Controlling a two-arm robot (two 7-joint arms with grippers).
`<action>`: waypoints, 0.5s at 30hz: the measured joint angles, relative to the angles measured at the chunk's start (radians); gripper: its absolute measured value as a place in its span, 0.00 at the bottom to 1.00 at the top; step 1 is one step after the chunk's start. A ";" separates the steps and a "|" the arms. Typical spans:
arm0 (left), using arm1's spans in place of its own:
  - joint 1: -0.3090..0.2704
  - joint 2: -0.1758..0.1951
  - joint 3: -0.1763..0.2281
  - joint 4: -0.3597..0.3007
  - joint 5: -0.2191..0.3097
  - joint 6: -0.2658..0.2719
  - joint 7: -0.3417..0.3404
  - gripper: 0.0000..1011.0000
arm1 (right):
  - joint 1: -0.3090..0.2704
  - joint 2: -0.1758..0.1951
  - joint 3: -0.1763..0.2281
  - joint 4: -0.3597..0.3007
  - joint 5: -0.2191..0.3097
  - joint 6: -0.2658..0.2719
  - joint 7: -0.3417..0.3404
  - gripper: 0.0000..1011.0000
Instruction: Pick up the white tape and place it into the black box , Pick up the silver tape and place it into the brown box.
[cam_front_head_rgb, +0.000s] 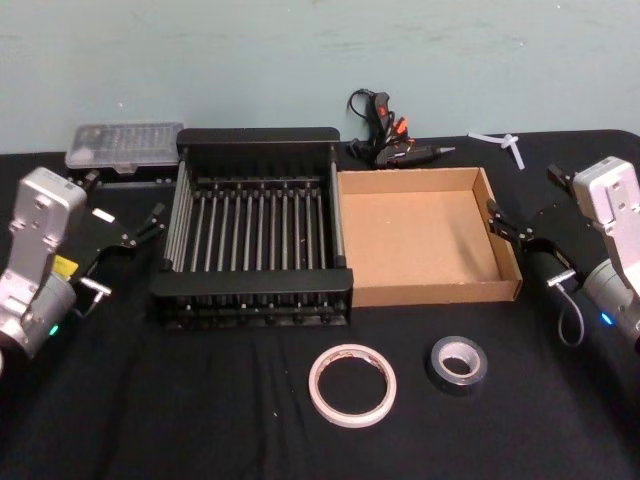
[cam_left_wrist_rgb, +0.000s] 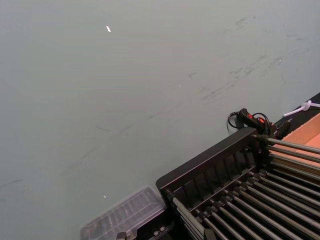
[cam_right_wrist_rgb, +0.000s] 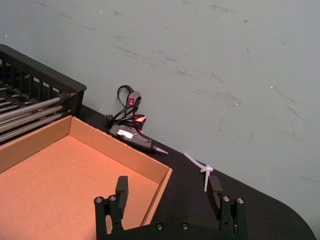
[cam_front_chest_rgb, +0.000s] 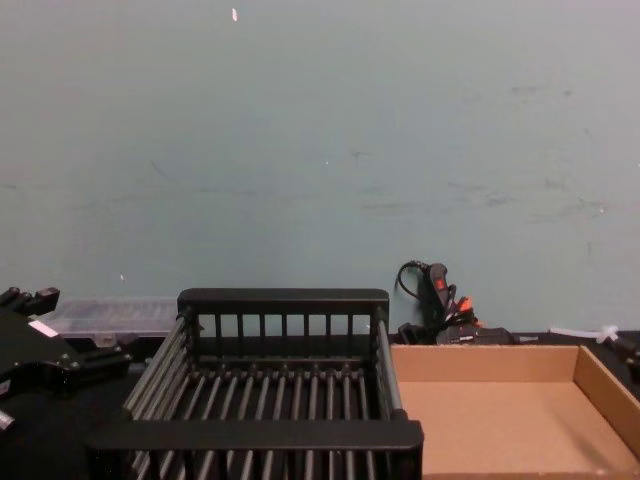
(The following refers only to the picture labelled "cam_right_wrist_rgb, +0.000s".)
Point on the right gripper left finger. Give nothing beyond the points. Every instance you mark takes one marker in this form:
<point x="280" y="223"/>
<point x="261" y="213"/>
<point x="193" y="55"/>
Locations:
<point x="122" y="192"/>

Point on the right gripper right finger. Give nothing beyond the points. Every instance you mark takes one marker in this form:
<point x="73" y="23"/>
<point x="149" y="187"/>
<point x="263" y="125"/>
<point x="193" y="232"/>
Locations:
<point x="215" y="197"/>

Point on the shallow brown cardboard tray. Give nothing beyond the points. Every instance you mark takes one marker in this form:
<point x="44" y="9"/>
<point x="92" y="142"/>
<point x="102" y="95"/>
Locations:
<point x="62" y="180"/>

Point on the black rack with steel bars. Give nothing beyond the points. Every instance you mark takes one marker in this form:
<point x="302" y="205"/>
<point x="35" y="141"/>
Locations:
<point x="37" y="105"/>

